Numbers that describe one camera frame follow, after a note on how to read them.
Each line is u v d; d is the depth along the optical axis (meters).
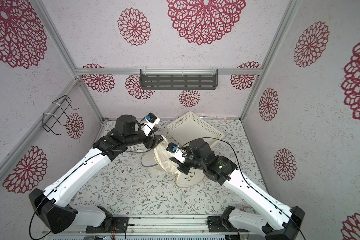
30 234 0.38
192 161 0.55
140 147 0.65
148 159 0.96
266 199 0.41
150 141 0.61
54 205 0.38
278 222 0.38
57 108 0.78
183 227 0.74
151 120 0.59
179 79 0.94
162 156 0.69
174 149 0.54
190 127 1.17
